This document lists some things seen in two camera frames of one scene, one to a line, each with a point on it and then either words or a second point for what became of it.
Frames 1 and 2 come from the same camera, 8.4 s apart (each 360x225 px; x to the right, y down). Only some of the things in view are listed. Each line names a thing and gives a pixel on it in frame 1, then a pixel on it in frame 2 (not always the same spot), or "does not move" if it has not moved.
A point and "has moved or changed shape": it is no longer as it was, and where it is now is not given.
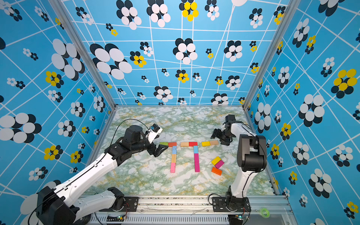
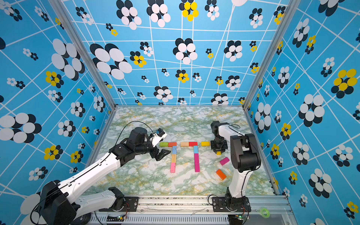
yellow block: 206,143 does not move
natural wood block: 184,144 does not move
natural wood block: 173,158 does not move
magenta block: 219,164 to 224,161
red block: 193,143 does not move
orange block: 216,171 has moved or changed shape
